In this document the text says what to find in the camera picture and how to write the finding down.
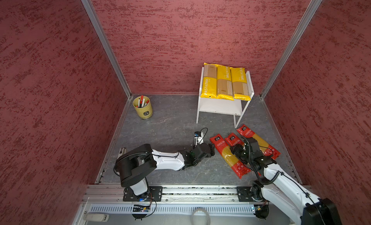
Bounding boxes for white remote box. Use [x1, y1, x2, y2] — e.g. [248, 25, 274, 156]
[83, 213, 110, 222]

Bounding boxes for red pasta bag middle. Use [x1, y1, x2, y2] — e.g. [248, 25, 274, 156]
[225, 133, 244, 147]

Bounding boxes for red pasta bag left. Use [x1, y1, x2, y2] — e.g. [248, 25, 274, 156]
[210, 134, 251, 179]

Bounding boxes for white two-tier shelf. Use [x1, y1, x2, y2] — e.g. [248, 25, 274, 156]
[196, 67, 255, 128]

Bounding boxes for white power strip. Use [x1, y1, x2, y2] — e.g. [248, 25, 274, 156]
[117, 147, 126, 158]

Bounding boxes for red pasta bag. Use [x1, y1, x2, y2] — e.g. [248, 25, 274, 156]
[237, 124, 281, 160]
[210, 134, 251, 179]
[225, 133, 244, 147]

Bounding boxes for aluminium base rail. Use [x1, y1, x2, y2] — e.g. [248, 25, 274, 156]
[83, 184, 290, 217]

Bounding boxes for red pasta bag right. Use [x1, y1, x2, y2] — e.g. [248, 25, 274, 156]
[237, 124, 281, 160]

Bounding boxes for yellow pasta bag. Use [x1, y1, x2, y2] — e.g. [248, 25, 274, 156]
[201, 63, 217, 99]
[230, 67, 251, 101]
[216, 64, 234, 101]

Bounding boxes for yellow chopstick holder cup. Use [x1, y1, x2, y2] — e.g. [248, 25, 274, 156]
[132, 95, 153, 119]

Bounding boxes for white cable loop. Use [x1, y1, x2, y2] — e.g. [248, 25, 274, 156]
[190, 208, 211, 225]

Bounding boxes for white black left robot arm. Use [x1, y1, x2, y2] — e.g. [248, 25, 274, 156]
[114, 143, 215, 197]

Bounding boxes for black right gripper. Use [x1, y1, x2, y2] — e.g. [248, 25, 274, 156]
[228, 143, 252, 164]

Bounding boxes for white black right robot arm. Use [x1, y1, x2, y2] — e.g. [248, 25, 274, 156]
[231, 138, 342, 225]

